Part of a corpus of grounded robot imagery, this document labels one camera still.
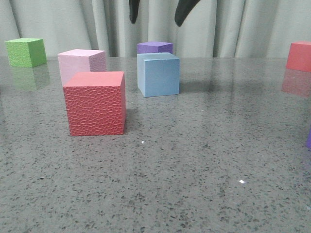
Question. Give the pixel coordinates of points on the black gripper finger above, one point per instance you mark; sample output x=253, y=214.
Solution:
x=183, y=9
x=133, y=10

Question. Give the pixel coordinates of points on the light blue foam cube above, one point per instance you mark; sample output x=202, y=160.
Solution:
x=158, y=74

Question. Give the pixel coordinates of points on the grey curtain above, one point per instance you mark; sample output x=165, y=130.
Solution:
x=214, y=28

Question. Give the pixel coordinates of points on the purple foam cube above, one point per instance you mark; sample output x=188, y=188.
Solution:
x=154, y=47

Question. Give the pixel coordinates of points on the pink foam cube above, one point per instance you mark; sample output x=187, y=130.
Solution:
x=79, y=60

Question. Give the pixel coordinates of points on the red textured foam cube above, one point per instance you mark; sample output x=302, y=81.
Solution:
x=95, y=103

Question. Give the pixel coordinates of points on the green foam cube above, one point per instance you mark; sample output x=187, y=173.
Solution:
x=26, y=52

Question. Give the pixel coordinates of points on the red foam cube at right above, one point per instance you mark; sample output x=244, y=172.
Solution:
x=299, y=57

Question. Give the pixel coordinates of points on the purple cube at right edge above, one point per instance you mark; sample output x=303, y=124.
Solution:
x=308, y=142

